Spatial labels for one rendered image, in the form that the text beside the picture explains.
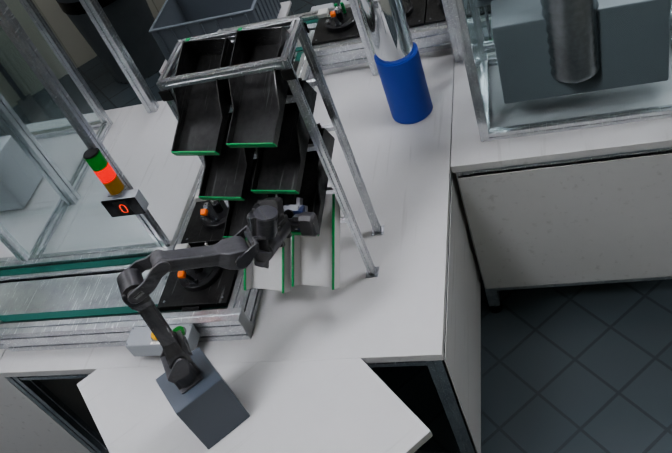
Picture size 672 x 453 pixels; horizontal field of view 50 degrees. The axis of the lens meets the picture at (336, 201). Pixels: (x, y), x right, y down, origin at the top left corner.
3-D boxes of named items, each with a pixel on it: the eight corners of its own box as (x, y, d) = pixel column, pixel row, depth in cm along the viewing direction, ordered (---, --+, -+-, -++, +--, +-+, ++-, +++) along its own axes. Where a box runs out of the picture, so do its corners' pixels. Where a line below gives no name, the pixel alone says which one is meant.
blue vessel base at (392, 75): (432, 121, 260) (416, 61, 242) (390, 127, 264) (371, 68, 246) (433, 95, 270) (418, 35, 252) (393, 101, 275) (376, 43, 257)
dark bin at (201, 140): (220, 155, 172) (203, 144, 166) (176, 156, 177) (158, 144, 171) (241, 52, 180) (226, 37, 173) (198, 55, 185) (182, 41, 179)
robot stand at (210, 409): (208, 450, 192) (175, 414, 178) (187, 416, 201) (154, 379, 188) (250, 416, 195) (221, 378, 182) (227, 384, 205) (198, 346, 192)
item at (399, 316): (444, 360, 193) (442, 354, 191) (-2, 377, 238) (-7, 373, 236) (455, 56, 289) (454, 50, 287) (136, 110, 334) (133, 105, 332)
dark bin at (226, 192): (245, 201, 183) (230, 191, 176) (202, 200, 188) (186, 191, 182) (264, 101, 190) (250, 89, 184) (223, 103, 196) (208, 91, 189)
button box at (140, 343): (195, 354, 211) (185, 342, 207) (133, 357, 217) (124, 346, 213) (201, 334, 216) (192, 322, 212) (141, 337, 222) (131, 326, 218)
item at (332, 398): (203, 640, 161) (197, 636, 159) (81, 388, 224) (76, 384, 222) (433, 436, 179) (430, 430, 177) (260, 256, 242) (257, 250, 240)
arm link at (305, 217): (307, 252, 171) (302, 230, 168) (240, 248, 179) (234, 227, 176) (320, 233, 178) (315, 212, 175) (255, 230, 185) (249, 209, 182)
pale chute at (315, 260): (340, 287, 201) (333, 289, 197) (298, 284, 206) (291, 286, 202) (340, 188, 200) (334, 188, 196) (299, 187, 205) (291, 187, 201)
